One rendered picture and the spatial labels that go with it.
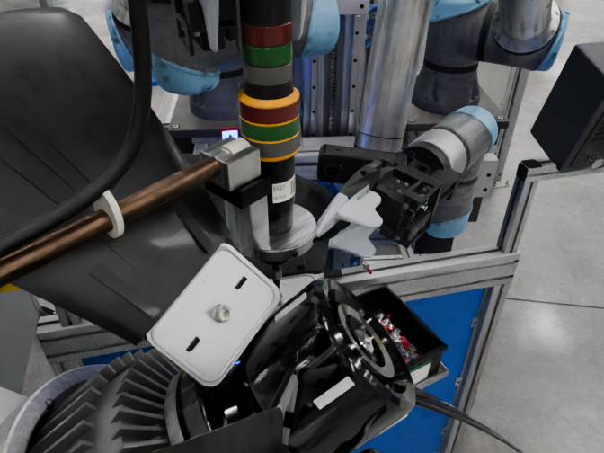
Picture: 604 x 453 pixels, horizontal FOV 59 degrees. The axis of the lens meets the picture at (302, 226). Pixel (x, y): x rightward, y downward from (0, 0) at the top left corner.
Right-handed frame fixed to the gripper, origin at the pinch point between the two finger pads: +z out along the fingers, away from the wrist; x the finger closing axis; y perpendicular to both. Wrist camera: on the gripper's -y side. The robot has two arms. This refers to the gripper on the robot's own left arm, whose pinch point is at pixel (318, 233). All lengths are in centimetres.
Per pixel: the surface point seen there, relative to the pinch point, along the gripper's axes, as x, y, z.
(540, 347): 117, 25, -118
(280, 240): -10.3, 4.9, 12.5
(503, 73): 64, -48, -209
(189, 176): -18.6, 2.4, 19.1
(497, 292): 41, 13, -50
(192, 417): -3.6, 8.1, 25.0
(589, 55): -7, 9, -56
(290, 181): -15.1, 4.3, 11.0
